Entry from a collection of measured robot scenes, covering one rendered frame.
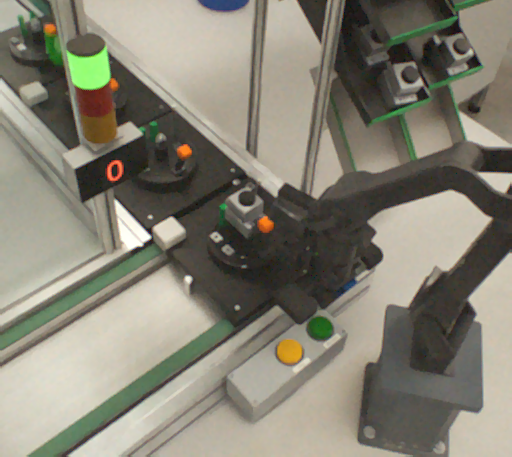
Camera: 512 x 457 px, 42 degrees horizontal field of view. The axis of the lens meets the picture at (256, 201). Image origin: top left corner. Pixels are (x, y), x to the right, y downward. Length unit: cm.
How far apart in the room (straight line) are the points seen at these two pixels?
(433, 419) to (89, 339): 57
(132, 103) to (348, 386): 75
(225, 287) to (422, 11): 56
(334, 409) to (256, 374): 17
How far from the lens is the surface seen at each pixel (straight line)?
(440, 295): 91
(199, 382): 109
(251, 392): 109
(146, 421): 107
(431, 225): 148
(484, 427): 126
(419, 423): 111
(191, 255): 121
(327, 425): 119
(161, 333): 119
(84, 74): 92
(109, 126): 98
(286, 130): 161
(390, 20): 108
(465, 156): 77
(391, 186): 82
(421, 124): 140
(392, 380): 101
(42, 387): 117
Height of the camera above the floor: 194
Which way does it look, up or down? 48 degrees down
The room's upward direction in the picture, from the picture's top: 4 degrees clockwise
